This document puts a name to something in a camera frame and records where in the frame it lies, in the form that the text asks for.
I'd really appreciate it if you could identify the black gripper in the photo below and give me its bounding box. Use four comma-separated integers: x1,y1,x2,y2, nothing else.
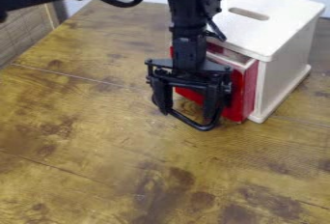
145,35,233,122

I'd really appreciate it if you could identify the black metal drawer handle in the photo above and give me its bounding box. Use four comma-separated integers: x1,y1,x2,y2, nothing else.
168,103,225,131

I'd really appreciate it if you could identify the red wooden drawer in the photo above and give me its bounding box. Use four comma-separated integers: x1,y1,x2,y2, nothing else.
169,42,261,124

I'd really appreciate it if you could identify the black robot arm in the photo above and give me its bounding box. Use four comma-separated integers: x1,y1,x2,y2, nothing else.
0,0,233,130

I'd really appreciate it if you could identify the white wooden cabinet box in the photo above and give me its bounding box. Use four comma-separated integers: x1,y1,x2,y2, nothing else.
214,0,325,123

